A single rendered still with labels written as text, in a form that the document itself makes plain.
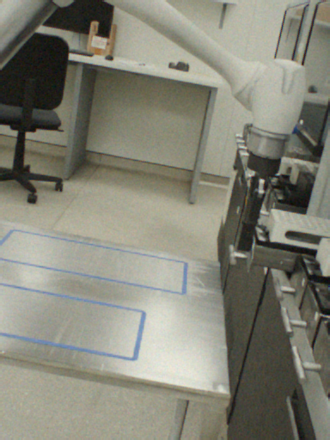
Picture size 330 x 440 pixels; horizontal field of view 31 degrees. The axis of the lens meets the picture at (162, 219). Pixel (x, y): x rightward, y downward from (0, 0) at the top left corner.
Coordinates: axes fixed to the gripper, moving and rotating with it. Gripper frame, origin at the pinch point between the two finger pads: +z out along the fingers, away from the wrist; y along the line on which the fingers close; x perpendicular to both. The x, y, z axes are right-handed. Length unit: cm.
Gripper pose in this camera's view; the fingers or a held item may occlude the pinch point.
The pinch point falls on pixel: (246, 236)
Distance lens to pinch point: 143.2
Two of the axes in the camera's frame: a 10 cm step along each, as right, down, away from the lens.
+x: -9.8, -1.9, 0.1
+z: -1.8, 9.3, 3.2
